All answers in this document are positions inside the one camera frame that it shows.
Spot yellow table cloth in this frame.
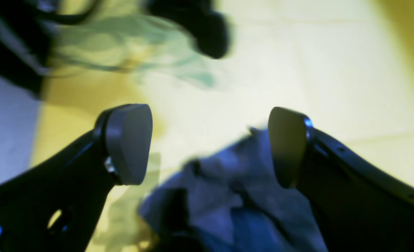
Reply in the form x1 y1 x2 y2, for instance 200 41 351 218
31 0 414 252

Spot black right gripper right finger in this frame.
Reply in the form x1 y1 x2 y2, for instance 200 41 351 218
268 107 414 252

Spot blue-grey T-shirt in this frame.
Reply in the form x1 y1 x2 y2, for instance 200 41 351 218
139 128 328 252

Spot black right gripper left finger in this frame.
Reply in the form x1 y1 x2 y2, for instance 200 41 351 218
0 104 153 252

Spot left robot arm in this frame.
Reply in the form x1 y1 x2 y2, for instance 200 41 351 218
0 0 230 99

